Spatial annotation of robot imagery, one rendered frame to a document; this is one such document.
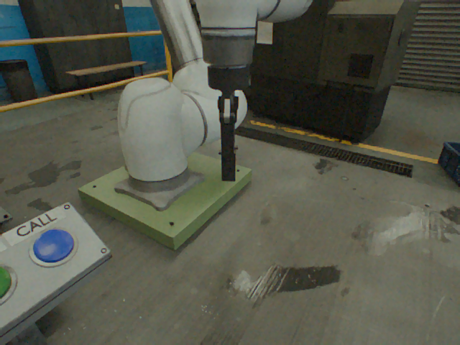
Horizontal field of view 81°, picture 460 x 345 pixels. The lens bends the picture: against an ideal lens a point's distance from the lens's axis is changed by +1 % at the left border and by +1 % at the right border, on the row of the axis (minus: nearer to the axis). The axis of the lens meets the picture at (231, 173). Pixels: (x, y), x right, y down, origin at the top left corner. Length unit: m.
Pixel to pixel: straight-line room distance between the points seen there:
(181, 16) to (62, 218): 0.63
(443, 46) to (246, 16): 6.02
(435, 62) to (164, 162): 6.06
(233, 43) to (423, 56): 6.04
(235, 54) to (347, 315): 0.47
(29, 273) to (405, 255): 0.65
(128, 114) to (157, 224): 0.25
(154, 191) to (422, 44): 6.05
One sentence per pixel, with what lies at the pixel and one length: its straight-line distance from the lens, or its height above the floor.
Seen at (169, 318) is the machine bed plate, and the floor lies 0.80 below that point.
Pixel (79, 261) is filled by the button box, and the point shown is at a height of 1.05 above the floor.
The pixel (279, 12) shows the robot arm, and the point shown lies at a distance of 0.57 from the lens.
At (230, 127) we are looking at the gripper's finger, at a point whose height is 1.07.
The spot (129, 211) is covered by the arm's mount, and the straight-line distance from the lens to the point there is 0.70.
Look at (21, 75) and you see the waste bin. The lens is 5.50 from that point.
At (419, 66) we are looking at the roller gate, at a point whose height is 0.38.
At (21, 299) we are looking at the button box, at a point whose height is 1.05.
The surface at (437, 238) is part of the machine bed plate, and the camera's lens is 0.80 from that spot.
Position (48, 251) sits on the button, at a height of 1.07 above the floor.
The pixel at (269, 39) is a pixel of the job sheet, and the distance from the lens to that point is 3.55.
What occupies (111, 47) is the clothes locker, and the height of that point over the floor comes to 0.66.
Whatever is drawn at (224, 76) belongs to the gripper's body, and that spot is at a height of 1.15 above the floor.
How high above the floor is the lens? 1.25
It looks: 31 degrees down
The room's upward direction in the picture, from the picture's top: straight up
